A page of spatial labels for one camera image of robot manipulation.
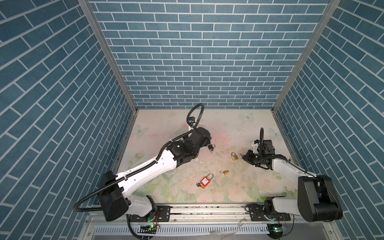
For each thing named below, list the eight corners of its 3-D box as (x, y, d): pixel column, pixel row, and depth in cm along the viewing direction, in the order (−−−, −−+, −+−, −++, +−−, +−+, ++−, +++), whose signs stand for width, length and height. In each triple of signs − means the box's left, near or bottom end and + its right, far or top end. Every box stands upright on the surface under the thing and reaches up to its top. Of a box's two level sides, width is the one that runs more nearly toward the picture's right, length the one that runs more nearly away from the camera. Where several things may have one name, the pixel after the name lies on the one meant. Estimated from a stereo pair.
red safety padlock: (204, 187, 84) (204, 186, 82) (199, 182, 86) (199, 181, 84) (214, 177, 88) (215, 176, 86) (210, 172, 90) (210, 171, 88)
